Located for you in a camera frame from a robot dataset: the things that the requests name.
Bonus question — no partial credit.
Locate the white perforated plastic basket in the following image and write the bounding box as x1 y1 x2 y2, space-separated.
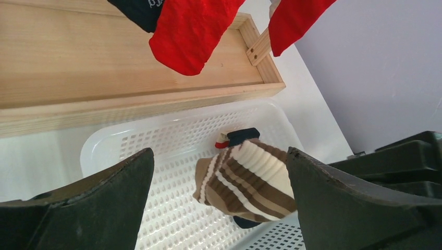
80 99 305 249

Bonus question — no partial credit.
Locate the dark printed sock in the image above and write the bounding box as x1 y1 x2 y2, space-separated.
108 0 164 33

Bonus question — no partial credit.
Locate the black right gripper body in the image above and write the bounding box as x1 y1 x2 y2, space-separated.
331 131 441 199

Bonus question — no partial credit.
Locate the wooden hanger stand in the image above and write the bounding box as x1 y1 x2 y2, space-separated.
1 1 285 137

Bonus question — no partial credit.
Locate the navy sock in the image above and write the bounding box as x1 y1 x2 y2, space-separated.
214 128 261 229

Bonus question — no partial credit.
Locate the brown striped sock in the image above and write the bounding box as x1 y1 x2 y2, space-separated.
193 139 297 222

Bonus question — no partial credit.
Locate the red sock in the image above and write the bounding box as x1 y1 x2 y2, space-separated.
268 0 336 57
149 0 244 76

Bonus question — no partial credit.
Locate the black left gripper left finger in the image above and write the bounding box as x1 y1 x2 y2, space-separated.
1 148 154 249

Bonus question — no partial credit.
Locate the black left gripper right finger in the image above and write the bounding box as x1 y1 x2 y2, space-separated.
286 147 441 249

